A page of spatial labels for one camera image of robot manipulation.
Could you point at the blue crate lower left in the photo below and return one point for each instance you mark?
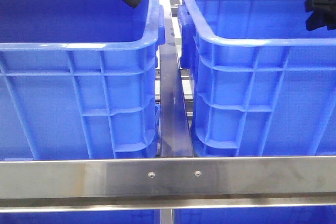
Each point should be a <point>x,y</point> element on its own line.
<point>122,216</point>

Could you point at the steel front rack rail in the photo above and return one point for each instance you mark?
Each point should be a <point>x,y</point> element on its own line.
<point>124,184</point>

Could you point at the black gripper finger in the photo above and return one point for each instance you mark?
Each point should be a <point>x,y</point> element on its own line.
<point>318,19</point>
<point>325,6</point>

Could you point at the large blue crate left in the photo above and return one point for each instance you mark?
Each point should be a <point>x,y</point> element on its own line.
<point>78,79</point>

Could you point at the right rail screw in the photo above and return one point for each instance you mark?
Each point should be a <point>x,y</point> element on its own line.
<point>197,173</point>

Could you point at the blue crate lower right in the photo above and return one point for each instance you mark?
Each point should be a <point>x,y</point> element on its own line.
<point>304,214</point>

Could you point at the rail screw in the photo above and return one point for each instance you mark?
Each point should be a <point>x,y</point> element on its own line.
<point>197,173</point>
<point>151,174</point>

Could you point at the large blue crate right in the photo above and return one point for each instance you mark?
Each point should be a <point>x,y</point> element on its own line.
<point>263,84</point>

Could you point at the large blue crate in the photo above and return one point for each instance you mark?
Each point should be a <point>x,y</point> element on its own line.
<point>78,79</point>
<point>263,84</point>

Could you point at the left rail screw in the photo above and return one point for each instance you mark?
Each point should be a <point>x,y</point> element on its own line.
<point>151,174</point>

